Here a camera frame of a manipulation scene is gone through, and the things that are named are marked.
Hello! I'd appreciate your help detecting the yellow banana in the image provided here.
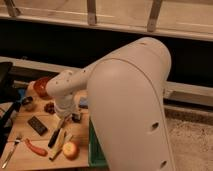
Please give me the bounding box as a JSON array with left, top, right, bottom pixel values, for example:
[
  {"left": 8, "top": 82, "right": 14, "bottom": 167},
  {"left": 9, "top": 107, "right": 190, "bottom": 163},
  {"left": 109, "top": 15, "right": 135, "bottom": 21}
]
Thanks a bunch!
[{"left": 49, "top": 132, "right": 73, "bottom": 161}]

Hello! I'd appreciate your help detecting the black chair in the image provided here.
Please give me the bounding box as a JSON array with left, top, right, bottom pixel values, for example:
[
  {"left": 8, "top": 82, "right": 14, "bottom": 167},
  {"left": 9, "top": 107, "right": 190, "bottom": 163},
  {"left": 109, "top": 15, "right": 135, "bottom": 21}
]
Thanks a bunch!
[{"left": 0, "top": 62, "right": 20, "bottom": 156}]

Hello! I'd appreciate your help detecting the small metal cup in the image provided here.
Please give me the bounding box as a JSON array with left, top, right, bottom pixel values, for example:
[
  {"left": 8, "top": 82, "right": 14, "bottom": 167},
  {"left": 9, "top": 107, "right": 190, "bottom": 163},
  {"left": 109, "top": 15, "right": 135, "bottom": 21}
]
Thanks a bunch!
[{"left": 22, "top": 96, "right": 35, "bottom": 111}]

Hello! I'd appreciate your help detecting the red bowl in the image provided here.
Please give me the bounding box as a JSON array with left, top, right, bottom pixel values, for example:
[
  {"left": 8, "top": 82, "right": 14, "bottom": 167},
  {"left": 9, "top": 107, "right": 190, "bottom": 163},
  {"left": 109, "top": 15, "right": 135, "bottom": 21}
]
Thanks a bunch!
[{"left": 33, "top": 77, "right": 50, "bottom": 99}]

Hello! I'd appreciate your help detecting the black handled knife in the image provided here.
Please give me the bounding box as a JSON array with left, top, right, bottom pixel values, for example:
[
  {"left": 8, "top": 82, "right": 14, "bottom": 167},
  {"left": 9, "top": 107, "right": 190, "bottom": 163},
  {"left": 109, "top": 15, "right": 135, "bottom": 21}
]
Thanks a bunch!
[{"left": 48, "top": 118, "right": 65, "bottom": 148}]

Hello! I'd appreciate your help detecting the wooden board table top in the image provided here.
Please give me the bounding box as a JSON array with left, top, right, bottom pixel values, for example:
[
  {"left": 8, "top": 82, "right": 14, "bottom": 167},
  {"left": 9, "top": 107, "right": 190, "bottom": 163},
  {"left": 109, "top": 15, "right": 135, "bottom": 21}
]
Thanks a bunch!
[{"left": 0, "top": 82, "right": 89, "bottom": 171}]

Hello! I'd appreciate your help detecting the black rectangular remote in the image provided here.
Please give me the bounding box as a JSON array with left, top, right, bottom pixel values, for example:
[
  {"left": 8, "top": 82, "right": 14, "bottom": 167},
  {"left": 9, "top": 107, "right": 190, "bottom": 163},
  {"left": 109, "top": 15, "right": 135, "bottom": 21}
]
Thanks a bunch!
[{"left": 28, "top": 116, "right": 48, "bottom": 136}]

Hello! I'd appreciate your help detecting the blue sponge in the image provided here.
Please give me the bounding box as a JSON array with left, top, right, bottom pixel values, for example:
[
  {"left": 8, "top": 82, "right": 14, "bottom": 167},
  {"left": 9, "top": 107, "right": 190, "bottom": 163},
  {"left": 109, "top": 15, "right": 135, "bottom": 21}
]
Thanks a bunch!
[{"left": 79, "top": 97, "right": 88, "bottom": 109}]

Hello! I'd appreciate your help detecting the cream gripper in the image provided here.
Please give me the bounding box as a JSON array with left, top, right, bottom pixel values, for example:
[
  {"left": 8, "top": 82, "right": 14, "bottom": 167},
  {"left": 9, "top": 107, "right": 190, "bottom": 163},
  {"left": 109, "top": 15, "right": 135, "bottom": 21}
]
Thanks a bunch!
[{"left": 54, "top": 101, "right": 78, "bottom": 118}]

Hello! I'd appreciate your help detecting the red chili pepper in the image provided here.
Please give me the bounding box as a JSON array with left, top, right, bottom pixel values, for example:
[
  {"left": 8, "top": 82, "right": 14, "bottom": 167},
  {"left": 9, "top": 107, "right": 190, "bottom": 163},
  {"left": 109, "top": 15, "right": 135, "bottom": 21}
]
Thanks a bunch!
[{"left": 24, "top": 139, "right": 48, "bottom": 156}]

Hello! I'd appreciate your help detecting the silver fork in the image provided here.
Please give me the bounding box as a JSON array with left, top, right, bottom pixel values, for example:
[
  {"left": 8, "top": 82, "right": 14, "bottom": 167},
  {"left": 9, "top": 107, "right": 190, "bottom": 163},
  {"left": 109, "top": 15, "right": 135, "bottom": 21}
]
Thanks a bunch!
[{"left": 2, "top": 134, "right": 22, "bottom": 169}]

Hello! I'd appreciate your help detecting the bunch of dark grapes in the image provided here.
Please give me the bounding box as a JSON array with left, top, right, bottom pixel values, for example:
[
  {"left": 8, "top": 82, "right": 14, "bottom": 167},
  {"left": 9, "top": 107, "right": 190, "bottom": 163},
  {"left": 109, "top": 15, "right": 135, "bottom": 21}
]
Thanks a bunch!
[{"left": 44, "top": 102, "right": 55, "bottom": 114}]

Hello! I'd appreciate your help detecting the small black metal object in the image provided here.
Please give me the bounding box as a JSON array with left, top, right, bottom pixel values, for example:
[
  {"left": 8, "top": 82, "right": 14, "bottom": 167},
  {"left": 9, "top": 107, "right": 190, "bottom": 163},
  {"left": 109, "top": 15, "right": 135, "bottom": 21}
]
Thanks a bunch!
[{"left": 72, "top": 113, "right": 82, "bottom": 123}]

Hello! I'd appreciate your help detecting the green plastic tray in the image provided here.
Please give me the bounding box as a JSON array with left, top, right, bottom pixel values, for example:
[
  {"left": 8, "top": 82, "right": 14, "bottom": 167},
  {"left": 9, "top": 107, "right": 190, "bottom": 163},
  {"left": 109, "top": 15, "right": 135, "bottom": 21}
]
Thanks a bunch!
[{"left": 88, "top": 121, "right": 107, "bottom": 167}]

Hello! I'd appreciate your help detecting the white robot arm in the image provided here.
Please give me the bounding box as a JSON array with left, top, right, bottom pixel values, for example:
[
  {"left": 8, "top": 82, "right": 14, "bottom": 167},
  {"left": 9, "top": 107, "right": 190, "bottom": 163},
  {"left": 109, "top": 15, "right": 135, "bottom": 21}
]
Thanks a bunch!
[{"left": 46, "top": 37, "right": 176, "bottom": 171}]

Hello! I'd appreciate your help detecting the red yellow apple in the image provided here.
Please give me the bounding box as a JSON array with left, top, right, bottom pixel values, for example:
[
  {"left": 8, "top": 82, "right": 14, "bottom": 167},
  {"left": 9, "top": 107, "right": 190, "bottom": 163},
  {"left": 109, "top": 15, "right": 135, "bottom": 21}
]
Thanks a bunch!
[{"left": 62, "top": 141, "right": 79, "bottom": 159}]

